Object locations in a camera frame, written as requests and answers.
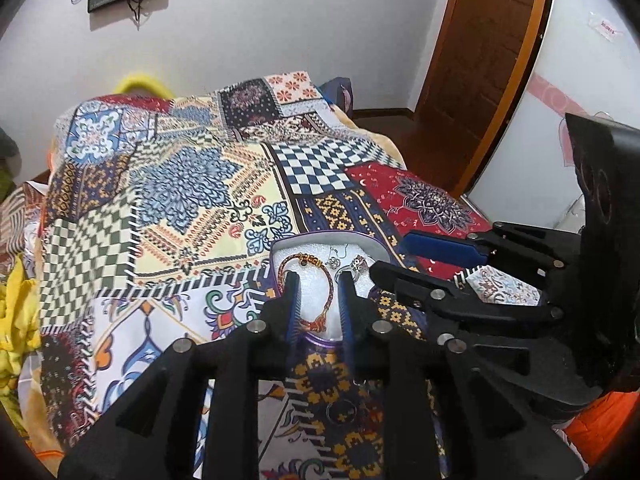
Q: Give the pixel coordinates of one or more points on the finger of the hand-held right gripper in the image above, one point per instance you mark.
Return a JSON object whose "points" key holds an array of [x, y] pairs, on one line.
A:
{"points": [[442, 250], [425, 287]]}

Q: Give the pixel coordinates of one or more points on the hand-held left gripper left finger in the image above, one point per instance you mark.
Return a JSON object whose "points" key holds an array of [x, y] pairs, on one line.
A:
{"points": [[294, 305]]}

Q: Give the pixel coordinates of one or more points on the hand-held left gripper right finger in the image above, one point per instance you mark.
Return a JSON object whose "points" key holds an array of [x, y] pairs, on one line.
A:
{"points": [[346, 310]]}

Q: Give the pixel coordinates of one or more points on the purple heart-shaped jewelry box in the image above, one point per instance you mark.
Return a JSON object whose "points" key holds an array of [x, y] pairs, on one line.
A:
{"points": [[320, 270]]}

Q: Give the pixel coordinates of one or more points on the thin metal hoop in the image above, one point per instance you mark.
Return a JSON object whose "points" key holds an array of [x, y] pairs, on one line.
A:
{"points": [[341, 411]]}

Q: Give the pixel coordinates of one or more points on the patchwork printed blanket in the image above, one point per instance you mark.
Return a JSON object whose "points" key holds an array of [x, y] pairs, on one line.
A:
{"points": [[190, 200]]}

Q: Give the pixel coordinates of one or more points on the orange cloth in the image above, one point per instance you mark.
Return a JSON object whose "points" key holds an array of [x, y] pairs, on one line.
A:
{"points": [[605, 425]]}

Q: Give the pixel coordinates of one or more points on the white wardrobe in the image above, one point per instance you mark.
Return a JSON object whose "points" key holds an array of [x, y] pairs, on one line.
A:
{"points": [[565, 85]]}

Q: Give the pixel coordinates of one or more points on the dark blue pillow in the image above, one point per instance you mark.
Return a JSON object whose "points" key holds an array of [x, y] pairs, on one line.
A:
{"points": [[340, 94]]}

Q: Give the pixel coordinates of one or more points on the brown wooden door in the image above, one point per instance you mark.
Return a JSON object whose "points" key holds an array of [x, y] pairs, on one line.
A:
{"points": [[475, 45]]}

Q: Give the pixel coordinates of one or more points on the yellow curved object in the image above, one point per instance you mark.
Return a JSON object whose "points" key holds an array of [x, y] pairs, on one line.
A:
{"points": [[140, 83]]}

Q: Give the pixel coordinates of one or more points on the yellow cloth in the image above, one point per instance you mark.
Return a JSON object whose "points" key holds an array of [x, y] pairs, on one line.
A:
{"points": [[17, 320]]}

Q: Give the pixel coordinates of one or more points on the brown patterned cloth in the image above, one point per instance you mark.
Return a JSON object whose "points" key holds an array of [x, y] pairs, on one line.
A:
{"points": [[20, 215]]}

